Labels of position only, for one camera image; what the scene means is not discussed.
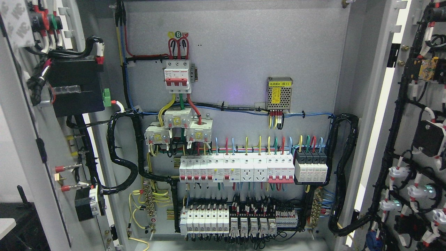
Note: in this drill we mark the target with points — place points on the grey cabinet door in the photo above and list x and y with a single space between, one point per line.
33 143
390 186

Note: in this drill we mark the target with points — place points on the white current transformer cluster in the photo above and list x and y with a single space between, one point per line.
178 121

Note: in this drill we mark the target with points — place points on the white small breaker row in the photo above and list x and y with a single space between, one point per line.
210 169

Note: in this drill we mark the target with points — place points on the white sockets and red breaker row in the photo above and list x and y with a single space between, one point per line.
270 168

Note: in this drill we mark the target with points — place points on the metal mesh power supply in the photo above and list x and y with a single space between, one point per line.
279 96

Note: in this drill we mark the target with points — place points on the red three pole main breaker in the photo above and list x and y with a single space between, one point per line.
179 75

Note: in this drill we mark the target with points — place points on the black white surge protector block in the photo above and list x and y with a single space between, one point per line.
310 168

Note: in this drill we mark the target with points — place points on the relay and terminal row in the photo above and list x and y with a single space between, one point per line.
258 220

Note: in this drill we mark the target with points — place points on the brass ground bar left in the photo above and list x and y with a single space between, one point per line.
149 207

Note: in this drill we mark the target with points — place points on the brass ground bar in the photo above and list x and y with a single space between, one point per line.
316 208
149 207

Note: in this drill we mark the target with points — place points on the brass ground bar right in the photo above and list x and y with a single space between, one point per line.
316 208

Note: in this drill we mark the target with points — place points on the black meter rear housing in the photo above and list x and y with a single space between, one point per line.
76 85

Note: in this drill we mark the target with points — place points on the black box with antenna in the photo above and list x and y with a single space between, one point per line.
28 234

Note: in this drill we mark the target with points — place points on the black selector switch rear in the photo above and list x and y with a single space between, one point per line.
89 202

